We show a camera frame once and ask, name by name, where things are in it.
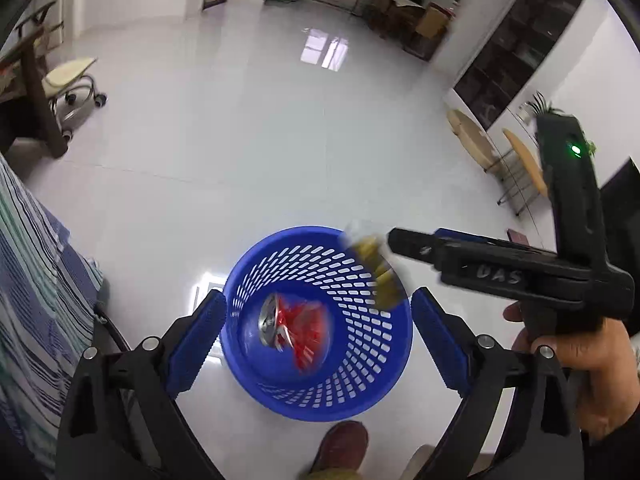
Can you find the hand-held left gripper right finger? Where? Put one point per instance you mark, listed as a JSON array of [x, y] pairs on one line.
[[440, 340]]

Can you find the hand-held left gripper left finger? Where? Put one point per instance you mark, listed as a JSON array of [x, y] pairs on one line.
[[197, 340]]

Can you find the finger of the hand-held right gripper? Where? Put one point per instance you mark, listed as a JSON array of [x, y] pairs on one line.
[[412, 245], [452, 234]]

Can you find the yellow snack packet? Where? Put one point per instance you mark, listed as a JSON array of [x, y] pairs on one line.
[[385, 285]]

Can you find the blue plastic mesh basket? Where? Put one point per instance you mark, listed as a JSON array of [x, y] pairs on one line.
[[250, 280]]

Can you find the person's right forearm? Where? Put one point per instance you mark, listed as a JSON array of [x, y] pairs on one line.
[[625, 435]]

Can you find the person's right hand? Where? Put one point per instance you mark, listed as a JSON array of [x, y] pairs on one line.
[[595, 370]]

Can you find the dark red book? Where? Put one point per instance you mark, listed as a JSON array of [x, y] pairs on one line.
[[517, 236]]

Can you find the crushed red drink can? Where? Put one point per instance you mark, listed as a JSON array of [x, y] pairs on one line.
[[272, 320]]

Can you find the beige round stool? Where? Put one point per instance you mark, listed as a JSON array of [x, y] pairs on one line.
[[467, 130]]

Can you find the black screen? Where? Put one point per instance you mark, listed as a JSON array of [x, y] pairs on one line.
[[625, 185]]

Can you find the person's brown shoe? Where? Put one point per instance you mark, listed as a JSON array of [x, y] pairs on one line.
[[342, 445]]

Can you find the green potted plant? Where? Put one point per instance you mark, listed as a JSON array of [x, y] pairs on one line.
[[542, 105]]

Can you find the striped blue green tablecloth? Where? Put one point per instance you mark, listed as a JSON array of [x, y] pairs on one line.
[[30, 285]]

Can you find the dark glass cabinet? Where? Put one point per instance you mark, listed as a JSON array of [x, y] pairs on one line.
[[520, 55]]

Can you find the dark wooden desk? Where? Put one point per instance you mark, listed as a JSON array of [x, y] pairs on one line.
[[42, 105]]

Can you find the beige office swivel chair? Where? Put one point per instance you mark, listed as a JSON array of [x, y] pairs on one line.
[[67, 67]]

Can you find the wooden cross-frame stand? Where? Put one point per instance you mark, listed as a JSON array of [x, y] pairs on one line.
[[37, 22]]

